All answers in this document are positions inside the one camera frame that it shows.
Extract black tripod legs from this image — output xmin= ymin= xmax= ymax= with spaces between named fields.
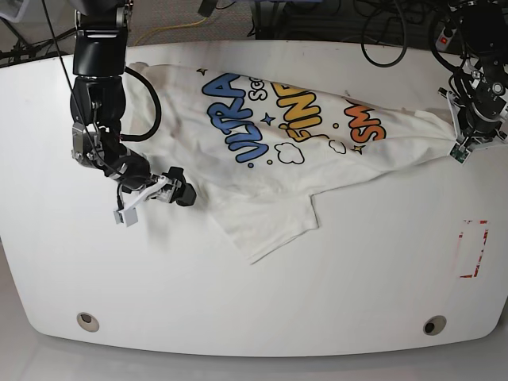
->
xmin=1 ymin=18 xmax=57 ymax=68

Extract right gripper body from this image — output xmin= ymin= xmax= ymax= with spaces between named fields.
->
xmin=118 ymin=175 xmax=183 ymax=206

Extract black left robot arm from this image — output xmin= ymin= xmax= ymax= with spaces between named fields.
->
xmin=428 ymin=1 xmax=507 ymax=164

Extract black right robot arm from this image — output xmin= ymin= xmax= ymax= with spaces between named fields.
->
xmin=70 ymin=1 xmax=196 ymax=207

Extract right table cable grommet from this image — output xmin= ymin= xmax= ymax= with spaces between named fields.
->
xmin=423 ymin=315 xmax=447 ymax=336

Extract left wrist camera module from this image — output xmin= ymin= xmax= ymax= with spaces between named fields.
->
xmin=449 ymin=144 xmax=471 ymax=164

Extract red tape rectangle marking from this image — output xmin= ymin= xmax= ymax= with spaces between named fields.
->
xmin=456 ymin=220 xmax=490 ymax=279

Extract white power strip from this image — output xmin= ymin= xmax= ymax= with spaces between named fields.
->
xmin=435 ymin=21 xmax=456 ymax=52

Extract table cable grommet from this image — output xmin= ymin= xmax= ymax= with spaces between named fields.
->
xmin=423 ymin=315 xmax=447 ymax=336
xmin=76 ymin=312 xmax=100 ymax=333

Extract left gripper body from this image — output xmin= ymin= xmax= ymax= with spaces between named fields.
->
xmin=438 ymin=89 xmax=507 ymax=153

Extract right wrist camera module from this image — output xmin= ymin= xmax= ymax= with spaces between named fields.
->
xmin=114 ymin=208 xmax=138 ymax=227

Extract left table cable grommet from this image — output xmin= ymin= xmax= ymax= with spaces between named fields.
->
xmin=76 ymin=312 xmax=100 ymax=333

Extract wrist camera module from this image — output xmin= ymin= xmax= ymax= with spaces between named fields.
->
xmin=114 ymin=208 xmax=138 ymax=227
xmin=449 ymin=144 xmax=471 ymax=164

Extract white printed T-shirt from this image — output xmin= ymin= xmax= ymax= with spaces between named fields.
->
xmin=133 ymin=63 xmax=456 ymax=263

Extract yellow floor cable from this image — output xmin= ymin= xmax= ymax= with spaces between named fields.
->
xmin=134 ymin=15 xmax=207 ymax=47

